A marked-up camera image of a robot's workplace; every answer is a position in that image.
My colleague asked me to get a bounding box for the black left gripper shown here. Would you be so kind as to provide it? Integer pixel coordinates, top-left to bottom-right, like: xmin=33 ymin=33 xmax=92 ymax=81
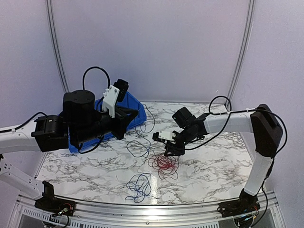
xmin=73 ymin=104 xmax=138 ymax=146

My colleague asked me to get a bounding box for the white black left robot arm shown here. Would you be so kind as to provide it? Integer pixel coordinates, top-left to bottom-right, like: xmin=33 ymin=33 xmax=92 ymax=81
xmin=0 ymin=87 xmax=138 ymax=217

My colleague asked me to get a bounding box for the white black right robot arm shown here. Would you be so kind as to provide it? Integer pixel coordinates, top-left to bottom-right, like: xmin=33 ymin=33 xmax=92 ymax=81
xmin=153 ymin=104 xmax=287 ymax=218

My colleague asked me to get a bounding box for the blue three-compartment plastic bin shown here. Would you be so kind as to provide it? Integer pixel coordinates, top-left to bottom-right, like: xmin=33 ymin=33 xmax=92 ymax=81
xmin=68 ymin=91 xmax=147 ymax=154

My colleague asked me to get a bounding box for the red wire bundle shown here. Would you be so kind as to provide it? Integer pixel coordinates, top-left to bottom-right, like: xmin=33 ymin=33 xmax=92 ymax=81
xmin=144 ymin=153 xmax=180 ymax=180

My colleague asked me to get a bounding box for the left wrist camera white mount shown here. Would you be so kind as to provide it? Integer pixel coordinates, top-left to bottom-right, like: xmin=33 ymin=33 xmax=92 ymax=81
xmin=101 ymin=79 xmax=129 ymax=118

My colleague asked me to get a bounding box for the left aluminium frame post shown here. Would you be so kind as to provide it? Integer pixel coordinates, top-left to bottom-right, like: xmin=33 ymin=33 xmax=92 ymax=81
xmin=45 ymin=0 xmax=69 ymax=93

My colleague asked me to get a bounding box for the aluminium frame post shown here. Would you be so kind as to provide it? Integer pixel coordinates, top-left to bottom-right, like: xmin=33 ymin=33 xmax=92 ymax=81
xmin=45 ymin=0 xmax=69 ymax=93
xmin=228 ymin=0 xmax=256 ymax=102

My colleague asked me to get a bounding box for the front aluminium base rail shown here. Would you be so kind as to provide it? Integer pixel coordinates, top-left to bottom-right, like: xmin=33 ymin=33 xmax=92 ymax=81
xmin=8 ymin=191 xmax=286 ymax=228

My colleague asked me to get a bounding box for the right aluminium frame post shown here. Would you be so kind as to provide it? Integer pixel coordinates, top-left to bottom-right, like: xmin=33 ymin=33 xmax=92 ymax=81
xmin=228 ymin=0 xmax=256 ymax=102

